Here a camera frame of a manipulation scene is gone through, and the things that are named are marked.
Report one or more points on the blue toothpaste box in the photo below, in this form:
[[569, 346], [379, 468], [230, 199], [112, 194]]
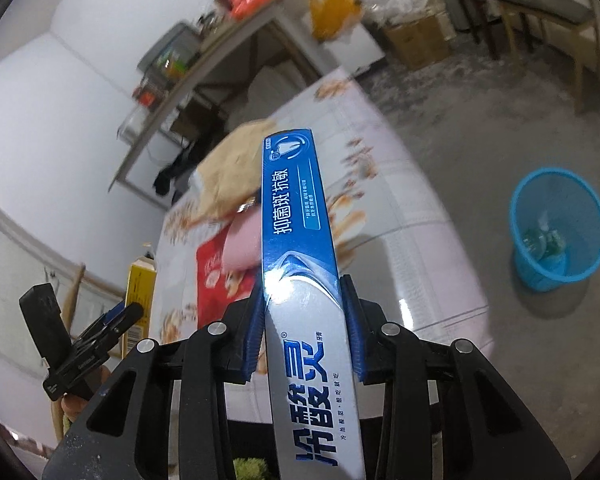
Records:
[[300, 270]]

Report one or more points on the floral plastic tablecloth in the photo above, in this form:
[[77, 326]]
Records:
[[405, 240]]

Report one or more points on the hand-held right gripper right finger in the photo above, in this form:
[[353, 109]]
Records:
[[354, 332]]

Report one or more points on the side shelf table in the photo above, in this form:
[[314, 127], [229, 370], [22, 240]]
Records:
[[190, 85]]

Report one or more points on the yellow white cardboard box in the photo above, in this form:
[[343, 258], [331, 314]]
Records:
[[139, 305]]

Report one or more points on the white cabinet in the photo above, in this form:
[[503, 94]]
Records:
[[355, 50]]

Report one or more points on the clear plastic container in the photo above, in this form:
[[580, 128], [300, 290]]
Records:
[[130, 125]]

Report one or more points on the red jar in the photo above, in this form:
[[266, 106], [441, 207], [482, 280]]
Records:
[[146, 96]]

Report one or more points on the black mounted phone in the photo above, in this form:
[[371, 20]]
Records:
[[45, 320]]

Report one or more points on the yellow plastic bag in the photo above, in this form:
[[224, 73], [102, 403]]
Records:
[[335, 10]]

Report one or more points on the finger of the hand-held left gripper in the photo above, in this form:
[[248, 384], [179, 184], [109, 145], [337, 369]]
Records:
[[114, 315], [130, 316]]

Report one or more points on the red snack bag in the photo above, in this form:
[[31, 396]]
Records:
[[215, 280]]

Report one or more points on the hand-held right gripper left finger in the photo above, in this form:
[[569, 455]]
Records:
[[252, 332]]

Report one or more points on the person's left hand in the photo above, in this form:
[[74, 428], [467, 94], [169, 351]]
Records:
[[75, 407]]

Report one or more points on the green plastic bottle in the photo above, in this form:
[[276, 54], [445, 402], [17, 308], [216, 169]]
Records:
[[542, 244]]

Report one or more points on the pink packet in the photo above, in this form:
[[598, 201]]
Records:
[[242, 240]]

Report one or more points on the blue mesh wastebasket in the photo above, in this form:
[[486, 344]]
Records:
[[555, 275]]

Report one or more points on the green shaggy mat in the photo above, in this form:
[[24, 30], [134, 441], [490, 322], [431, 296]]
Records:
[[250, 470]]

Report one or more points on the black clothes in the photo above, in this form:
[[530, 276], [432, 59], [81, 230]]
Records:
[[175, 170]]

